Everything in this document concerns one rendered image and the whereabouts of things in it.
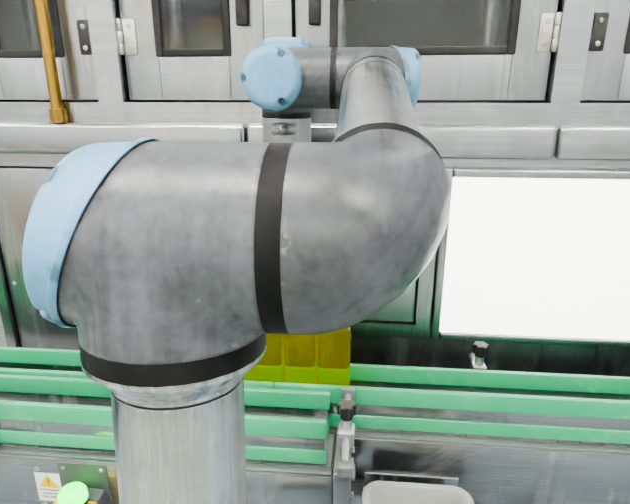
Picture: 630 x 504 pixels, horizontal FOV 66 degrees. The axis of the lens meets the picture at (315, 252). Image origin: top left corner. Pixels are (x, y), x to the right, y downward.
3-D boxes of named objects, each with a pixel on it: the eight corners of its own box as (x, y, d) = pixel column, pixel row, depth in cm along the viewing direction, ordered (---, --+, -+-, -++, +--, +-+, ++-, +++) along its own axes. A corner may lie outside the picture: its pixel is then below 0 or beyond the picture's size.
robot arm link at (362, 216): (524, 201, 21) (419, 24, 62) (273, 196, 22) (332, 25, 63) (480, 385, 27) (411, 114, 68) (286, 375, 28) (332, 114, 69)
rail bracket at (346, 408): (355, 427, 86) (357, 365, 82) (354, 503, 70) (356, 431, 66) (338, 426, 86) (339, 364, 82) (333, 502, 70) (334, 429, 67)
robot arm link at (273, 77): (329, 41, 56) (334, 49, 67) (233, 42, 57) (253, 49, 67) (328, 112, 59) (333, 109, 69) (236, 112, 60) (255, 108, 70)
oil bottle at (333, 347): (348, 405, 93) (351, 302, 87) (348, 424, 88) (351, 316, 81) (319, 403, 94) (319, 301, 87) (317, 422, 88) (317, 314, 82)
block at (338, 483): (355, 467, 86) (356, 434, 84) (354, 511, 78) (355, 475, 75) (334, 466, 87) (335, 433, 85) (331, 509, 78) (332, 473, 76)
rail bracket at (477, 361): (478, 390, 99) (485, 330, 94) (486, 410, 92) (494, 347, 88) (457, 389, 99) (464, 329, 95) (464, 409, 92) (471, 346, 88)
